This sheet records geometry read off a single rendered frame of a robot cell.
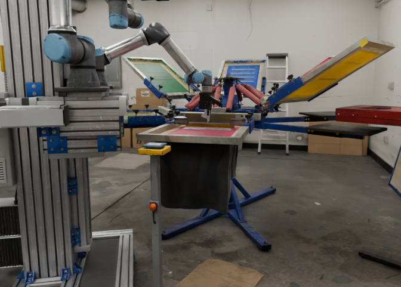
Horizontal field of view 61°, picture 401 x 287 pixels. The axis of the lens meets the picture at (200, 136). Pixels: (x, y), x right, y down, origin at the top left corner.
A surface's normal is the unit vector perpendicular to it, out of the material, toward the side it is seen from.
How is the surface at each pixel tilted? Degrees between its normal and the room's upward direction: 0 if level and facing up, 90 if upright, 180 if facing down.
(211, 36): 90
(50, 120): 90
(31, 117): 90
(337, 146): 75
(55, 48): 98
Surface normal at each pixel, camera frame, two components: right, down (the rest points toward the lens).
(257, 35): -0.24, 0.15
